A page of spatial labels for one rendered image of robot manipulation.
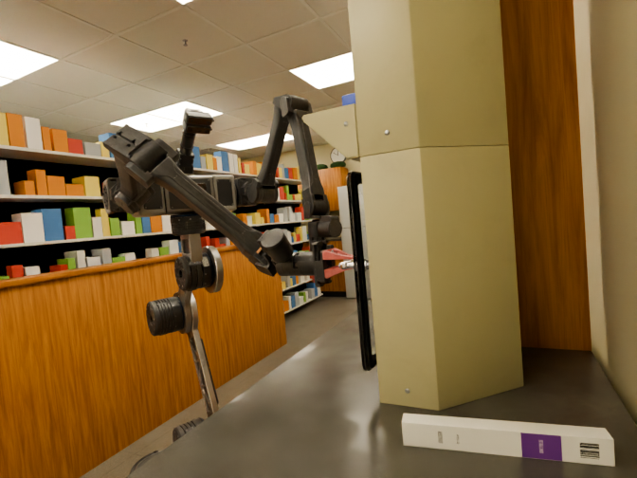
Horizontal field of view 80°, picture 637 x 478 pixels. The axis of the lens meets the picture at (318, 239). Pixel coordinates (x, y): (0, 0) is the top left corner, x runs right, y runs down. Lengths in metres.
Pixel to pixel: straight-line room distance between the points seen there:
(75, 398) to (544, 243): 2.40
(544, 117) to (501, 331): 0.52
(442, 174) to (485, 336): 0.31
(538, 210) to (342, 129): 0.54
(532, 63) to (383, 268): 0.63
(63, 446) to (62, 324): 0.65
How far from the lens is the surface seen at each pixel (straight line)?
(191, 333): 2.10
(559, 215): 1.05
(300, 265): 0.88
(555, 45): 1.11
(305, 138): 1.33
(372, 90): 0.74
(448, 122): 0.74
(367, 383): 0.88
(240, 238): 0.95
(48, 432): 2.62
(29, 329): 2.46
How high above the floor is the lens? 1.30
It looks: 3 degrees down
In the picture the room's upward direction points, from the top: 5 degrees counter-clockwise
